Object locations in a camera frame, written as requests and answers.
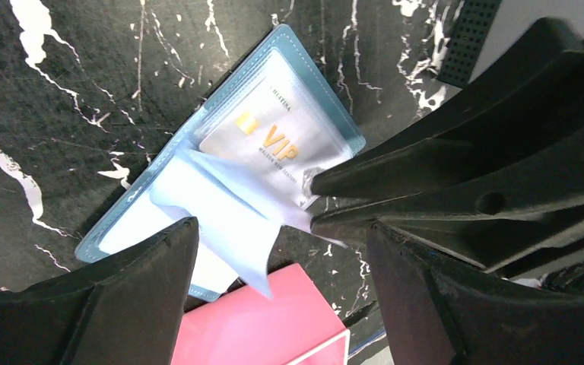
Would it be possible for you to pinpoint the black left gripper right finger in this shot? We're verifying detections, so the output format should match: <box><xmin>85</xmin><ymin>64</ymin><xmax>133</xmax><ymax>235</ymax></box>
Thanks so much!
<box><xmin>366</xmin><ymin>222</ymin><xmax>584</xmax><ymax>364</ymax></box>

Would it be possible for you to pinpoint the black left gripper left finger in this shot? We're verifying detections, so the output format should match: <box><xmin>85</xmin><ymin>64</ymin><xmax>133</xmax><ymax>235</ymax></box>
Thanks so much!
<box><xmin>0</xmin><ymin>217</ymin><xmax>199</xmax><ymax>364</ymax></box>

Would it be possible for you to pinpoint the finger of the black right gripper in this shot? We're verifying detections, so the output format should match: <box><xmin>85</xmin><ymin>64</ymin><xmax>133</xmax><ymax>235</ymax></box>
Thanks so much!
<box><xmin>312</xmin><ymin>17</ymin><xmax>584</xmax><ymax>198</ymax></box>
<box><xmin>311</xmin><ymin>127</ymin><xmax>584</xmax><ymax>278</ymax></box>

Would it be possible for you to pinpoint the blue leather card holder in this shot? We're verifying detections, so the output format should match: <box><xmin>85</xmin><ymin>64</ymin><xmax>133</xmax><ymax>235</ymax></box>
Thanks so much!
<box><xmin>75</xmin><ymin>24</ymin><xmax>366</xmax><ymax>302</ymax></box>

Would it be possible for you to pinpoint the silver VIP credit card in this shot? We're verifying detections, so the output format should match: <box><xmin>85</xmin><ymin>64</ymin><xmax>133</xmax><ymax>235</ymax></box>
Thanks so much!
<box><xmin>199</xmin><ymin>79</ymin><xmax>352</xmax><ymax>208</ymax></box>

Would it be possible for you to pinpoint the dark grey perforated box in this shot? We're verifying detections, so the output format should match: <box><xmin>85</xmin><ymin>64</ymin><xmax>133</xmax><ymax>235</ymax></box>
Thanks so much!
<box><xmin>436</xmin><ymin>0</ymin><xmax>584</xmax><ymax>89</ymax></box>

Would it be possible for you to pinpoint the pink plastic tray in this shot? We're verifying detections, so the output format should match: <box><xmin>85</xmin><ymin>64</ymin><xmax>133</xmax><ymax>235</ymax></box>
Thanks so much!
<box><xmin>171</xmin><ymin>264</ymin><xmax>350</xmax><ymax>364</ymax></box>

